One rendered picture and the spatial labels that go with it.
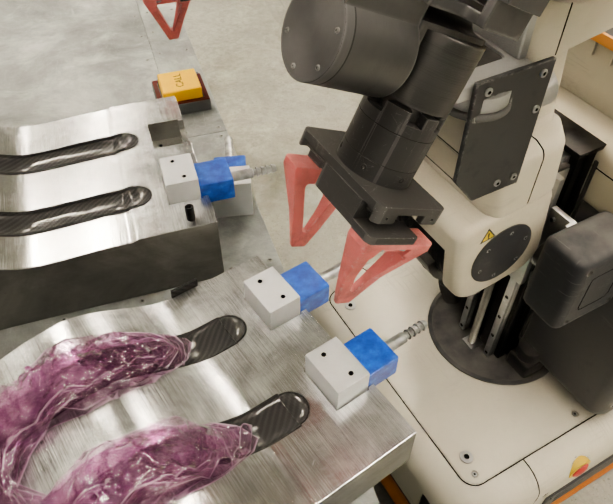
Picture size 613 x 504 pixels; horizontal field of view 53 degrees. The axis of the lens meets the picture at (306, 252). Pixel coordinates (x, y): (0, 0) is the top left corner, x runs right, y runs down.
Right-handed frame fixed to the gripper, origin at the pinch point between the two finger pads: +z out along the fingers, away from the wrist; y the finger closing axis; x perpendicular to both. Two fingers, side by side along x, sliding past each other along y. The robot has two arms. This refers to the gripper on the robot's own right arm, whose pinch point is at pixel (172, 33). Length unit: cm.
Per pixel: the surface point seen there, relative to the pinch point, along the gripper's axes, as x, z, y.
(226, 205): 0.7, 9.4, 28.7
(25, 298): -23.3, 7.1, 38.8
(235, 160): 3.4, 7.4, 22.7
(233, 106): 26, 92, -116
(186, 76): 0.9, 7.8, -0.7
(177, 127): -3.0, 3.7, 18.2
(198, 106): 1.6, 10.4, 4.0
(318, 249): 34, 92, -34
